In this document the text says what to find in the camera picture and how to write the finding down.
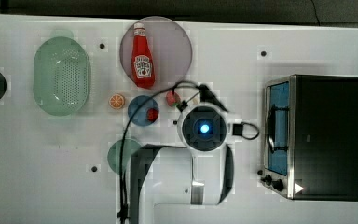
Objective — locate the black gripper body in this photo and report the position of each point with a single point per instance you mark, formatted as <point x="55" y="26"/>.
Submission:
<point x="205" y="96"/>

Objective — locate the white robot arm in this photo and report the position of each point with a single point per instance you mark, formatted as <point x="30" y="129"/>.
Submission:
<point x="196" y="169"/>

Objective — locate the toaster oven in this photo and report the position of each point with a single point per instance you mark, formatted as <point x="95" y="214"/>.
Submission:
<point x="311" y="138"/>

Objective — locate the pink plush strawberry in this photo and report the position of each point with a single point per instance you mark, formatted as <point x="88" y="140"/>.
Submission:
<point x="172" y="99"/>

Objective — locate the grey round plate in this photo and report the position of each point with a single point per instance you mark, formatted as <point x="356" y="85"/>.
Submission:
<point x="170" y="48"/>

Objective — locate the small red strawberry toy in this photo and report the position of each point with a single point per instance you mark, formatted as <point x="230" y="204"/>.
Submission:
<point x="152" y="114"/>

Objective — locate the red ketchup bottle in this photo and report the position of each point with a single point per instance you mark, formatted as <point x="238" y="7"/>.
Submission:
<point x="142" y="65"/>

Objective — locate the blue bowl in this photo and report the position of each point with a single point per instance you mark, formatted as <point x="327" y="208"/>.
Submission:
<point x="137" y="110"/>

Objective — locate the orange slice toy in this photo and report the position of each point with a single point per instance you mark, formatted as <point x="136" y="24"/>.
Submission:
<point x="117" y="101"/>

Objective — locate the green oval colander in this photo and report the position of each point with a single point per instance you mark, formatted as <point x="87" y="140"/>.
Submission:
<point x="61" y="74"/>

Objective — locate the green cup with handle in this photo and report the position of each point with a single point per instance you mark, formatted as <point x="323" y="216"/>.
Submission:
<point x="120" y="153"/>

